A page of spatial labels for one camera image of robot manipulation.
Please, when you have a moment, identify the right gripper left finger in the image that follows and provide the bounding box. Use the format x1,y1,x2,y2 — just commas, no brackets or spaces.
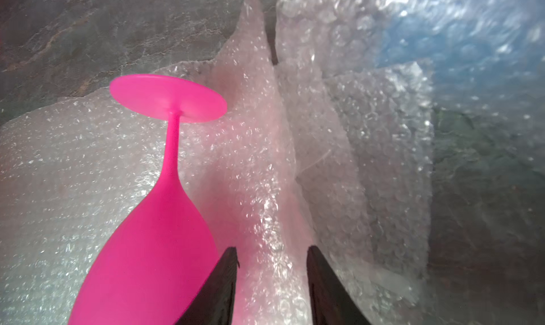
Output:
176,247,238,325

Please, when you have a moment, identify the clear bubble wrap sheet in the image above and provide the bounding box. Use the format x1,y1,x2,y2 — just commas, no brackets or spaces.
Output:
1,88,166,324
165,0,434,324

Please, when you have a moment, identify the blue glass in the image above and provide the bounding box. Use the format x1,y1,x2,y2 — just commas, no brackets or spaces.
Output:
276,0,545,113

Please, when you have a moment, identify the pink glass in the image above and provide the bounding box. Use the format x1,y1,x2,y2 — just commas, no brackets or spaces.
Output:
69,74,228,324

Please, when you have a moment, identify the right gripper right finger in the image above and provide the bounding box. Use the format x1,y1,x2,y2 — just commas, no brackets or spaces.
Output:
307,245,371,325

